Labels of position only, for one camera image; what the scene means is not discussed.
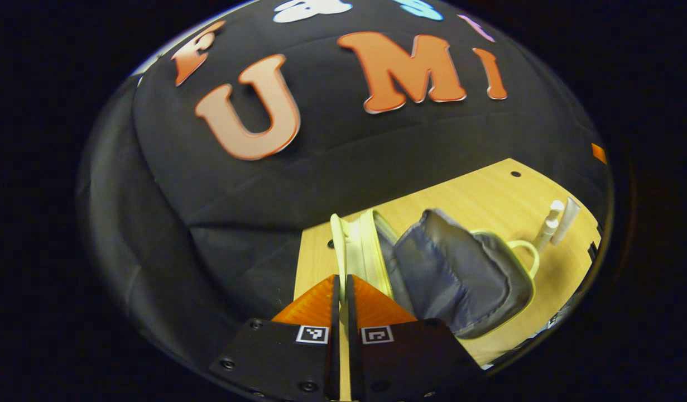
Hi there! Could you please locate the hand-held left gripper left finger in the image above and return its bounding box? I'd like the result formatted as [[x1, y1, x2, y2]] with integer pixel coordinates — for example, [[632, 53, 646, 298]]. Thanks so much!
[[209, 274, 342, 401]]

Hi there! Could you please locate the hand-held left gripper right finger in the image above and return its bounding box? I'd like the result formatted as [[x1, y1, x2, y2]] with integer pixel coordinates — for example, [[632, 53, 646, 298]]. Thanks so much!
[[346, 274, 483, 401]]

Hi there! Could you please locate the white squeeze tube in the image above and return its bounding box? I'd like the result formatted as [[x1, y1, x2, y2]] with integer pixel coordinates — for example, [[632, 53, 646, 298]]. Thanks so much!
[[551, 197, 582, 246]]

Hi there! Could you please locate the white pump bottle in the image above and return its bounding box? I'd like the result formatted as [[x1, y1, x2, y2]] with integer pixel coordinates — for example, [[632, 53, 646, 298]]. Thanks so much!
[[533, 200, 565, 252]]

